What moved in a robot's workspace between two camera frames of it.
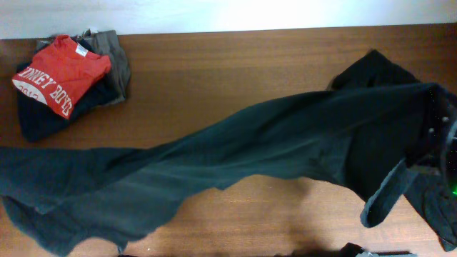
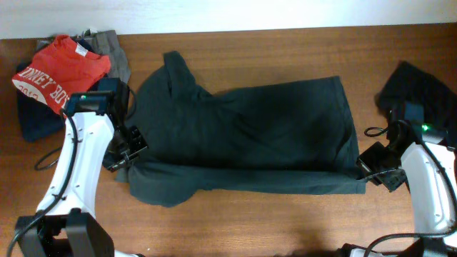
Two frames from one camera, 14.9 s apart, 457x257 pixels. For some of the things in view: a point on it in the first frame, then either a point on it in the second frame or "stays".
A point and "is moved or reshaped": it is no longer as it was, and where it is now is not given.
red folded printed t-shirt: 61,73 stays
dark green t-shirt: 90,197 is moved or reshaped
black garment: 371,69 to 407,83
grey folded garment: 106,43 stays
